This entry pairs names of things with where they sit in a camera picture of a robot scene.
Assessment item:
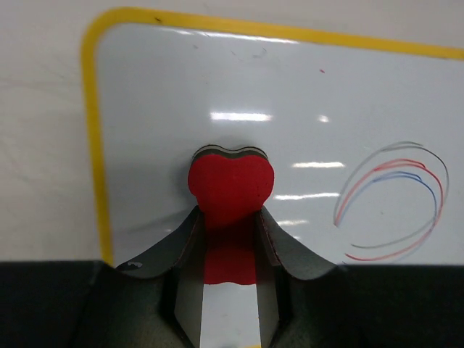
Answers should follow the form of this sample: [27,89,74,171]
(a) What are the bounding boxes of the yellow framed whiteboard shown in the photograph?
[81,7,463,347]

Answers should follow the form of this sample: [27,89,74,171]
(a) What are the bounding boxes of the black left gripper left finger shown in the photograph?
[1,208,205,347]

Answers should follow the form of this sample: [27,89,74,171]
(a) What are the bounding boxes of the red bone-shaped eraser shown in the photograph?
[188,144,275,286]

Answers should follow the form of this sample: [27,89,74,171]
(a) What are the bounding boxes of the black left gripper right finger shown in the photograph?
[253,210,463,347]

